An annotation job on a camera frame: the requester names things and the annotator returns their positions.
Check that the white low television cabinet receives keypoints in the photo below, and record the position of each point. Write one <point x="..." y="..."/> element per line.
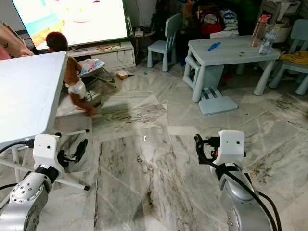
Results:
<point x="115" y="55"/>

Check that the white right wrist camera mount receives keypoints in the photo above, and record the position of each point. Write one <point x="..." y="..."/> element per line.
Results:
<point x="231" y="147"/>

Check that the pale blue children's table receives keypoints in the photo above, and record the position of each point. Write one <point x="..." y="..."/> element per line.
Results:
<point x="231" y="50"/>

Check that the blue and white bag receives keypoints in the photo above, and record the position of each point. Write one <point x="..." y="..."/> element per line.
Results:
<point x="229" y="20"/>

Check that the clear plastic water bottle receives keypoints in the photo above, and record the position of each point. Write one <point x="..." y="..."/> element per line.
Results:
<point x="267" y="42"/>

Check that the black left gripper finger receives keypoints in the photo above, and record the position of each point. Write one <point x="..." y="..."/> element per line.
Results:
<point x="83" y="149"/>

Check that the baby bouncer seat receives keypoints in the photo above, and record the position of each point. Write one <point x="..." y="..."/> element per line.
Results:
<point x="94" y="67"/>

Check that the pale blue children's chair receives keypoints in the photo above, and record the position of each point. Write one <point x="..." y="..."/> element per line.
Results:
<point x="161" y="47"/>
<point x="293" y="70"/>

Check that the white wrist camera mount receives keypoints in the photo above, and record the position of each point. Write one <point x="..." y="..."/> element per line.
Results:
<point x="47" y="149"/>
<point x="231" y="147"/>

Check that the white metal table leg frame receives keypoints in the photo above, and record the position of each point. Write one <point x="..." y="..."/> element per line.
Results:
<point x="72" y="183"/>

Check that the small blue toy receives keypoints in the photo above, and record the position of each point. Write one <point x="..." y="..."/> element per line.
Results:
<point x="213" y="46"/>

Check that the bare forearm of a person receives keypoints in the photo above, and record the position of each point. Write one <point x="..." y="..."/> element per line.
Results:
<point x="12" y="41"/>

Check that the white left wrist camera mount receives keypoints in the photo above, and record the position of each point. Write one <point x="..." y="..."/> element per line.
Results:
<point x="47" y="149"/>

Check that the small wooden box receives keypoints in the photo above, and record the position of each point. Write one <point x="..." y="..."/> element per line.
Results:
<point x="122" y="74"/>

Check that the small white paper scrap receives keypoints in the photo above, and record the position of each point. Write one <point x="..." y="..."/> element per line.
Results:
<point x="146" y="139"/>

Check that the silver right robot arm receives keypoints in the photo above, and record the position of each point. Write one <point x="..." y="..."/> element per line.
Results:
<point x="240" y="197"/>

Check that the small round wooden side table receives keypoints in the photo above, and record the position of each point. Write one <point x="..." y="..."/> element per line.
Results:
<point x="140" y="34"/>

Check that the pink drinking bottle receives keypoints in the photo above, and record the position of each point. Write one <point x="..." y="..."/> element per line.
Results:
<point x="259" y="31"/>

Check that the large flat television screen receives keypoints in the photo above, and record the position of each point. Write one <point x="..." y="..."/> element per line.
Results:
<point x="77" y="19"/>

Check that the yellow cloth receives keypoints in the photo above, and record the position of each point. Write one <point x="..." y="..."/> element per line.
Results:
<point x="296" y="57"/>

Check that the white folding table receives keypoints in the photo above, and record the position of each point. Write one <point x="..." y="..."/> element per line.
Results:
<point x="29" y="91"/>

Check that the red backpack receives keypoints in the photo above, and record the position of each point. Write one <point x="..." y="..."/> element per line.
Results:
<point x="210" y="22"/>

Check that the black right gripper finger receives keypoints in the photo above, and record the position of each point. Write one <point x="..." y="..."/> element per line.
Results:
<point x="199" y="144"/>

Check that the toddler in a nappy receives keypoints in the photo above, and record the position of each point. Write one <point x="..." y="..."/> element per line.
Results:
<point x="72" y="72"/>

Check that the pale blue step stool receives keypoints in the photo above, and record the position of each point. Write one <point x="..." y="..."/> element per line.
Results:
<point x="218" y="104"/>

